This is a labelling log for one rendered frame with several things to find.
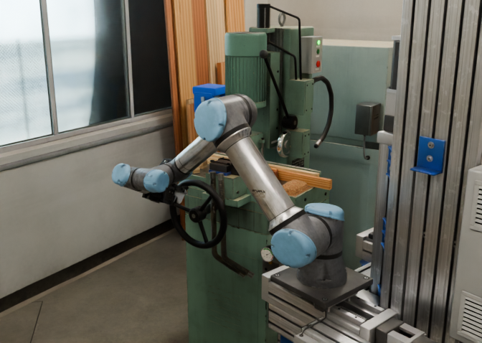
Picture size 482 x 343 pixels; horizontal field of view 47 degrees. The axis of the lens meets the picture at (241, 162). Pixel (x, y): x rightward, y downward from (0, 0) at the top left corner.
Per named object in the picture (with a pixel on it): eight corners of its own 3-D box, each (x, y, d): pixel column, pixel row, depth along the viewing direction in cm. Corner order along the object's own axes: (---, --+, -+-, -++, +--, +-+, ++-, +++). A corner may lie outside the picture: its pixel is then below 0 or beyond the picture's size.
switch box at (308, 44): (299, 72, 251) (300, 36, 246) (310, 70, 259) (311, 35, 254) (311, 74, 247) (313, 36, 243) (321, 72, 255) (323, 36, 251)
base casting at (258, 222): (183, 212, 251) (183, 194, 249) (254, 181, 297) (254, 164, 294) (267, 235, 227) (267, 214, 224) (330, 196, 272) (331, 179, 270)
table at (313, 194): (163, 190, 242) (163, 176, 240) (206, 173, 266) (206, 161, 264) (283, 219, 209) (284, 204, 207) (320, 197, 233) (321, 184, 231)
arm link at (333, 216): (349, 245, 168) (352, 202, 165) (329, 260, 158) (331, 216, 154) (314, 235, 175) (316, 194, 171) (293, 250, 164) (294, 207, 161)
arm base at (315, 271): (356, 278, 169) (358, 247, 166) (324, 293, 159) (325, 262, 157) (319, 260, 180) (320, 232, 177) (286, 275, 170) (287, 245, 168)
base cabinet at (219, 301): (186, 349, 270) (182, 213, 251) (252, 300, 316) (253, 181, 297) (265, 384, 246) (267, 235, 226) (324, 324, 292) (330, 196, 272)
